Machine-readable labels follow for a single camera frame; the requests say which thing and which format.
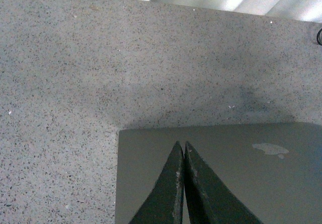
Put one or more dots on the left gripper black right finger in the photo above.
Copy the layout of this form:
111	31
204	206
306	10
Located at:
208	198

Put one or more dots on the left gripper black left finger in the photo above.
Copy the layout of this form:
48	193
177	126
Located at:
164	204

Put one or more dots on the grey laptop computer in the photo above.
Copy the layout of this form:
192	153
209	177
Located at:
273	169

